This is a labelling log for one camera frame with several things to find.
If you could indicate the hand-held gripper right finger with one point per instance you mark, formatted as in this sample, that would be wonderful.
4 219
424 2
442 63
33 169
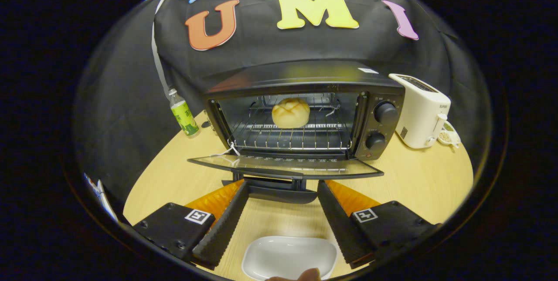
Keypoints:
342 228

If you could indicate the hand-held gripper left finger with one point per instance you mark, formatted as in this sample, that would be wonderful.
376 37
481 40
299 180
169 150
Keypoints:
224 228

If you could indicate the round golden bread bun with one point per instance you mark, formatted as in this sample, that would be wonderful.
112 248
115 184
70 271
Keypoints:
290 113

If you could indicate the black toaster oven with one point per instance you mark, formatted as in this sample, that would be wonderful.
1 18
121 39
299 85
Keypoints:
296 74

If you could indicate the white pop-up toaster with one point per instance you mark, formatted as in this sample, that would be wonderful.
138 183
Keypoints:
420 111

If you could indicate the white rectangular plate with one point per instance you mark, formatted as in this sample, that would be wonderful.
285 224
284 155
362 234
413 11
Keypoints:
283 255

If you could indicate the green label plastic bottle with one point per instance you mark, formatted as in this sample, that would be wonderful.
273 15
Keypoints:
185 117

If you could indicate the white divided condiment dish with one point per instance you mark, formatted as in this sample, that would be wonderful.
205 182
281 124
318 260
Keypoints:
449 137

